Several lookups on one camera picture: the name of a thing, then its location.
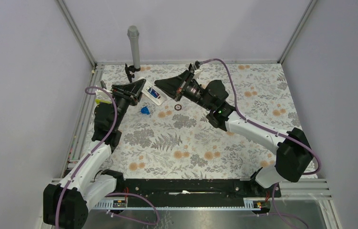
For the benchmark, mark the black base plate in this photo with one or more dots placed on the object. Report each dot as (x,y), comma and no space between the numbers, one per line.
(187,193)

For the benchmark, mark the white AC remote control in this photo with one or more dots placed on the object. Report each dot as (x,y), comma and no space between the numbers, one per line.
(150,84)

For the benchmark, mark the blue plastic clip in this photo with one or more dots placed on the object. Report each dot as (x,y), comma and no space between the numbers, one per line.
(145,110)

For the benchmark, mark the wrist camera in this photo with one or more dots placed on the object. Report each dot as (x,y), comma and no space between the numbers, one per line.
(101,96)
(195,69)

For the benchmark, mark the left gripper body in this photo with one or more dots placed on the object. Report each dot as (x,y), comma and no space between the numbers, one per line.
(124,97)

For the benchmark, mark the floral table mat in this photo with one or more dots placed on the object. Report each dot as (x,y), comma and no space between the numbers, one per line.
(182,144)

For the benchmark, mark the grey microphone on stand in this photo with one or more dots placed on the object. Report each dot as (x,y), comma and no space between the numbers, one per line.
(133,35)

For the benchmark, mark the poker chip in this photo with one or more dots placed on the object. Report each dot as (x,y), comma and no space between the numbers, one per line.
(177,107)

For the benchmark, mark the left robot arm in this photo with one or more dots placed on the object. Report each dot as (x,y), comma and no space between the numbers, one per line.
(67,204)

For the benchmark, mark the light blue battery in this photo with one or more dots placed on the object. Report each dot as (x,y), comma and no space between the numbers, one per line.
(154,93)

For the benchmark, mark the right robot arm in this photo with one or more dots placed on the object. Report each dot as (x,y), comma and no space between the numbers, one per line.
(290,147)

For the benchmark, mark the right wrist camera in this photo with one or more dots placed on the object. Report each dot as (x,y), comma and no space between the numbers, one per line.
(195,69)

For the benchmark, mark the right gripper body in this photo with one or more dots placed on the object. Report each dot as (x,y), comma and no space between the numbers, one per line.
(189,90)

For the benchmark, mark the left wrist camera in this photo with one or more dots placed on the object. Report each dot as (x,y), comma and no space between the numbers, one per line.
(101,96)

